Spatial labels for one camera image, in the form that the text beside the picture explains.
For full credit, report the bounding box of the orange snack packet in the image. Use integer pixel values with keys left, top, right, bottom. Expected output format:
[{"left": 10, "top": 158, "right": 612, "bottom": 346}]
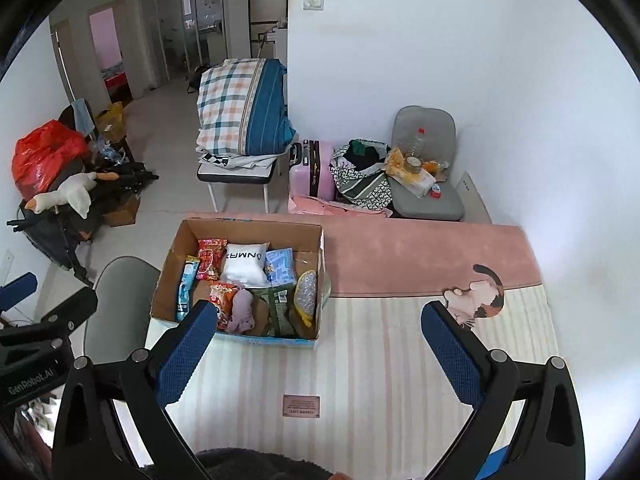
[{"left": 209, "top": 282, "right": 241, "bottom": 331}]

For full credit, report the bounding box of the light blue cloth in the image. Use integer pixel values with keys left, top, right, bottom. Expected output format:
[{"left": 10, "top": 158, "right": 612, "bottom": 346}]
[{"left": 70, "top": 98, "right": 96, "bottom": 136}]

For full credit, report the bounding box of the black stroller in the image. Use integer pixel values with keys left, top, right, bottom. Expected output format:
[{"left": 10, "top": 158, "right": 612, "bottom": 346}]
[{"left": 7, "top": 160, "right": 160, "bottom": 286}]

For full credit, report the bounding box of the light blue packet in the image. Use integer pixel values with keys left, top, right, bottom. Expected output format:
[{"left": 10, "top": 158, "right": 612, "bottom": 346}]
[{"left": 264, "top": 247, "right": 298, "bottom": 283}]

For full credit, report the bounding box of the white patterned cloth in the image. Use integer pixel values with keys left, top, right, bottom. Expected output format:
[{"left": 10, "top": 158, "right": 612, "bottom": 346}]
[{"left": 199, "top": 151, "right": 278, "bottom": 168}]

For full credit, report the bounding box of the grey round chair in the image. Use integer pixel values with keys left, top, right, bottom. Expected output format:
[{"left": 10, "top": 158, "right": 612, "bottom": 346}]
[{"left": 84, "top": 256, "right": 162, "bottom": 363}]

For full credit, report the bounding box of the white leaning panel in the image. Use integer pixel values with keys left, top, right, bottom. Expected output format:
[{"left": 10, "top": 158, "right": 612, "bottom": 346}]
[{"left": 457, "top": 170, "right": 493, "bottom": 225}]

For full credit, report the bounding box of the white soft packet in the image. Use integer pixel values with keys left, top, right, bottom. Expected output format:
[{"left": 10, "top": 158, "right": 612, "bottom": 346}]
[{"left": 220, "top": 242, "right": 271, "bottom": 288}]

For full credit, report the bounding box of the pink suitcase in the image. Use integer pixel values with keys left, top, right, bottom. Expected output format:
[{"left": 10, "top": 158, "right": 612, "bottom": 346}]
[{"left": 288, "top": 140, "right": 337, "bottom": 200}]

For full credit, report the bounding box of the plaid folded quilt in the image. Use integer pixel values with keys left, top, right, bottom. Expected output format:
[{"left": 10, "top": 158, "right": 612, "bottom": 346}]
[{"left": 195, "top": 58, "right": 297, "bottom": 157}]

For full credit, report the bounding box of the glass sliding door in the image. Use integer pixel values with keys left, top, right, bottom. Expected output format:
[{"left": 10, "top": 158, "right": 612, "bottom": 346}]
[{"left": 139, "top": 0, "right": 226, "bottom": 91}]

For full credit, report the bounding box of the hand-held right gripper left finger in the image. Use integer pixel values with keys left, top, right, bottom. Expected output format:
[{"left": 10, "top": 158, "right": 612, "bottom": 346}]
[{"left": 51, "top": 300, "right": 219, "bottom": 480}]

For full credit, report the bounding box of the white chair with black seat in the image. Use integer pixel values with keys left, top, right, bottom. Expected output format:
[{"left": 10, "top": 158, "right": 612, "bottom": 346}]
[{"left": 196, "top": 152, "right": 278, "bottom": 213}]

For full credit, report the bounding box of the black and white patterned bag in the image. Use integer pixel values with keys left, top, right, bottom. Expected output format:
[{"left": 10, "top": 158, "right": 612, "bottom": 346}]
[{"left": 331, "top": 139, "right": 393, "bottom": 211}]

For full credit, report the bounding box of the red snack packet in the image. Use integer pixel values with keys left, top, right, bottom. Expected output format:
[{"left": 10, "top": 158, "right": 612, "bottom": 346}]
[{"left": 196, "top": 238, "right": 228, "bottom": 281}]

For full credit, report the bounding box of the grey cushioned chair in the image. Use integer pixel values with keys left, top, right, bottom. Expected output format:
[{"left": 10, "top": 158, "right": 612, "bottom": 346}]
[{"left": 387, "top": 105, "right": 466, "bottom": 222}]

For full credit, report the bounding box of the cream packet with yellow bag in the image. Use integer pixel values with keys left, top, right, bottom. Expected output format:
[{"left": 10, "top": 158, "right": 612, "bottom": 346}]
[{"left": 387, "top": 147, "right": 438, "bottom": 196}]

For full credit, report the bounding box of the red plastic bag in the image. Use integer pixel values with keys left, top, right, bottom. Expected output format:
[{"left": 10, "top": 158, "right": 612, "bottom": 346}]
[{"left": 12, "top": 120, "right": 91, "bottom": 201}]

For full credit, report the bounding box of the white goose plush toy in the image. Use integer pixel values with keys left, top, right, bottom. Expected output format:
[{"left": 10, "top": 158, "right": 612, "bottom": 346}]
[{"left": 25, "top": 170, "right": 121, "bottom": 220}]

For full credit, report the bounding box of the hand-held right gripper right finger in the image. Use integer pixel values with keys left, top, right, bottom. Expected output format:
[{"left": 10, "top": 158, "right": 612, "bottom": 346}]
[{"left": 420, "top": 300, "right": 587, "bottom": 480}]

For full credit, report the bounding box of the purple plush toy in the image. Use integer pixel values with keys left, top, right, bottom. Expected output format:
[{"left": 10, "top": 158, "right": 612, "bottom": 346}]
[{"left": 226, "top": 288, "right": 257, "bottom": 335}]

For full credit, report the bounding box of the pink cloth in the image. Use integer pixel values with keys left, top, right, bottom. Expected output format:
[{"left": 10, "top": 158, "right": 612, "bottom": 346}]
[{"left": 288, "top": 194, "right": 393, "bottom": 219}]

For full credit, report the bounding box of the clear bubble bag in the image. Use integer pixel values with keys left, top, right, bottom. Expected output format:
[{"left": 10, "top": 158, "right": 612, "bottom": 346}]
[{"left": 292, "top": 269, "right": 321, "bottom": 328}]

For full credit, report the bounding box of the small brown cardboard box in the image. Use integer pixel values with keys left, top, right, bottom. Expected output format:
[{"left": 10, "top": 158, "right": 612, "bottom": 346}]
[{"left": 102, "top": 192, "right": 142, "bottom": 228}]

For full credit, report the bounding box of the green snack packet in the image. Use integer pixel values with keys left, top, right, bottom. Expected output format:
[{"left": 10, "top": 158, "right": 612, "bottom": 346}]
[{"left": 250, "top": 285, "right": 301, "bottom": 338}]

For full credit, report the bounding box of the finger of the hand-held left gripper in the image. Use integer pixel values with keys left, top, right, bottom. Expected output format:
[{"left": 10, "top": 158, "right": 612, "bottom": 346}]
[
  {"left": 0, "top": 272, "right": 39, "bottom": 311},
  {"left": 40, "top": 287, "right": 99, "bottom": 335}
]

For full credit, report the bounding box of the blue tube packet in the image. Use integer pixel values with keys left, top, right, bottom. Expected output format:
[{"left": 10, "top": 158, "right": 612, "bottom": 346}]
[{"left": 175, "top": 255, "right": 201, "bottom": 322}]

